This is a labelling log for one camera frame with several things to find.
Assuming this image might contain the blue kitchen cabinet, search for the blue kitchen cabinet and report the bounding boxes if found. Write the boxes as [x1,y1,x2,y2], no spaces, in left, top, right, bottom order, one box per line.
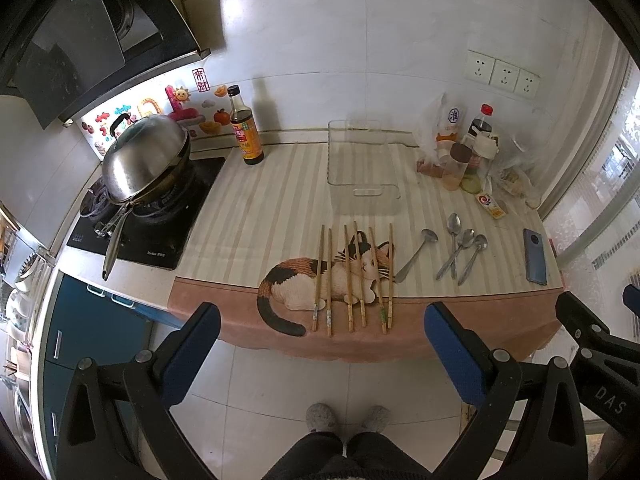
[42,274,183,470]

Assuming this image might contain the blue smartphone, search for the blue smartphone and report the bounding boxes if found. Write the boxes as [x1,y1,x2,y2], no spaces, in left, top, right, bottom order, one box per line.
[523,229,547,286]

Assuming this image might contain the small colourful packet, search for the small colourful packet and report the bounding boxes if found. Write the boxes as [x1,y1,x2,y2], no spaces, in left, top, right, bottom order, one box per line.
[476,193,508,220]

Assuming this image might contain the right grey slipper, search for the right grey slipper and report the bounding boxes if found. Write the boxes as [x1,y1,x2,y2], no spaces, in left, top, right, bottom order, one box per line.
[359,405,390,434]

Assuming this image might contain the person's dark trousers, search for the person's dark trousers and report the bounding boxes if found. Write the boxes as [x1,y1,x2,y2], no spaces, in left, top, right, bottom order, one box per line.
[264,431,432,479]

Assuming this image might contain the round bowl steel ladle spoon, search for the round bowl steel ladle spoon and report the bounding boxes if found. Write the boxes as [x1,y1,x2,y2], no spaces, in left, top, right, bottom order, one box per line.
[394,229,438,283]

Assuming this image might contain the clear plastic bag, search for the clear plastic bag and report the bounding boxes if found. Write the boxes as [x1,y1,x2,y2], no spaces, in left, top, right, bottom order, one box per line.
[488,115,549,210]

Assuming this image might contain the black gas stove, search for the black gas stove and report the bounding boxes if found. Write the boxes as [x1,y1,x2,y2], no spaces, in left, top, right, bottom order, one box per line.
[66,157,224,270]

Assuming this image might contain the white cap oil bottle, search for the white cap oil bottle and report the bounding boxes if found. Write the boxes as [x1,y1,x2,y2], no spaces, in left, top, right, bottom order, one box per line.
[460,133,499,194]

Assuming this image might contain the brown lid spice jar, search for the brown lid spice jar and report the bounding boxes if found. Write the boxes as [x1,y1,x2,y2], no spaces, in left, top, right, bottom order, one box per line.
[442,142,472,191]

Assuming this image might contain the red cap dark bottle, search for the red cap dark bottle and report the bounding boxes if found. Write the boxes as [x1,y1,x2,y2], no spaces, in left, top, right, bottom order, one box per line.
[468,103,500,148]

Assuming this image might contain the white seasoning bag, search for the white seasoning bag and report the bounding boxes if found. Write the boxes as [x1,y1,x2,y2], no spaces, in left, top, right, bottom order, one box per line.
[413,92,466,178]

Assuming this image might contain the cat print table mat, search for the cat print table mat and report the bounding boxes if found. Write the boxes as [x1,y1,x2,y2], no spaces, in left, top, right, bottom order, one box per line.
[168,144,563,363]

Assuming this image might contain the steel wok with lid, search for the steel wok with lid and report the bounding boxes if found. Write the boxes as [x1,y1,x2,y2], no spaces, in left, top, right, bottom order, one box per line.
[98,115,191,280]

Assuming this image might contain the clear plastic organizer bin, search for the clear plastic organizer bin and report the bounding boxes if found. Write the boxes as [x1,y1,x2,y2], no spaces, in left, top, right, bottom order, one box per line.
[326,119,400,217]

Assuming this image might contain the dark soy sauce bottle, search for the dark soy sauce bottle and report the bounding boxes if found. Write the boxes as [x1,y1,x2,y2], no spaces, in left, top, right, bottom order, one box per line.
[227,84,264,165]

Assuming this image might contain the black range hood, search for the black range hood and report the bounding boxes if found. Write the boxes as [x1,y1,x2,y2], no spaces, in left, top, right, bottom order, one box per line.
[1,0,209,128]

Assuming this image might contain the right white wall socket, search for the right white wall socket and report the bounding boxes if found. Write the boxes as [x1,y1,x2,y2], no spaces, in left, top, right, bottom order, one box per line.
[514,70,540,99]

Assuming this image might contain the white wall socket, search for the white wall socket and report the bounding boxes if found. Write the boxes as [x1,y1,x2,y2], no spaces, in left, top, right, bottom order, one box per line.
[489,60,521,92]
[463,50,496,84]
[514,70,540,99]

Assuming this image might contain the middle white wall socket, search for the middle white wall socket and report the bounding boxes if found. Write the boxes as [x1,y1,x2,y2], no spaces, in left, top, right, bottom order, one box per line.
[489,60,521,92]

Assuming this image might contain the left white wall socket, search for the left white wall socket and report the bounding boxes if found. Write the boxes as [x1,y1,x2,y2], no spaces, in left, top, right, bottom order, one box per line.
[463,50,496,84]

